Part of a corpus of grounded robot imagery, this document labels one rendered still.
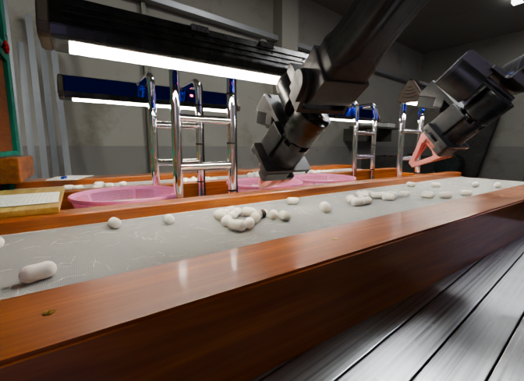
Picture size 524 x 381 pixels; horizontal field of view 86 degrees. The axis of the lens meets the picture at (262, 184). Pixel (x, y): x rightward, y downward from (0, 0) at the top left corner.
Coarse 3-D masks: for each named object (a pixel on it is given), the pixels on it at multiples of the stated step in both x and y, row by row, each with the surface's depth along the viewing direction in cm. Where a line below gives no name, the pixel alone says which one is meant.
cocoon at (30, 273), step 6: (36, 264) 32; (42, 264) 32; (48, 264) 32; (54, 264) 32; (24, 270) 30; (30, 270) 31; (36, 270) 31; (42, 270) 31; (48, 270) 32; (54, 270) 32; (18, 276) 30; (24, 276) 30; (30, 276) 31; (36, 276) 31; (42, 276) 31; (48, 276) 32; (24, 282) 31; (30, 282) 31
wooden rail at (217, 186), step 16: (320, 176) 133; (368, 176) 153; (384, 176) 161; (64, 192) 79; (112, 192) 85; (128, 192) 88; (192, 192) 99; (208, 192) 102; (224, 192) 106; (64, 208) 79
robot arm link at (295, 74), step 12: (288, 72) 47; (300, 72) 36; (276, 84) 49; (288, 84) 46; (300, 84) 36; (288, 96) 45; (300, 96) 38; (288, 108) 47; (300, 108) 39; (312, 108) 40; (324, 108) 41; (336, 108) 41
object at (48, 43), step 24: (48, 0) 40; (72, 0) 41; (48, 24) 38; (72, 24) 40; (96, 24) 41; (120, 24) 44; (144, 24) 46; (168, 24) 49; (48, 48) 43; (120, 48) 43; (144, 48) 45; (168, 48) 47; (192, 48) 49; (216, 48) 52; (240, 48) 55; (264, 48) 59; (264, 72) 58
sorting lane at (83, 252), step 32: (352, 192) 93; (416, 192) 93; (480, 192) 93; (96, 224) 55; (128, 224) 55; (160, 224) 55; (192, 224) 55; (256, 224) 55; (288, 224) 55; (320, 224) 55; (0, 256) 39; (32, 256) 39; (64, 256) 39; (96, 256) 39; (128, 256) 39; (160, 256) 39; (192, 256) 39; (0, 288) 30; (32, 288) 30
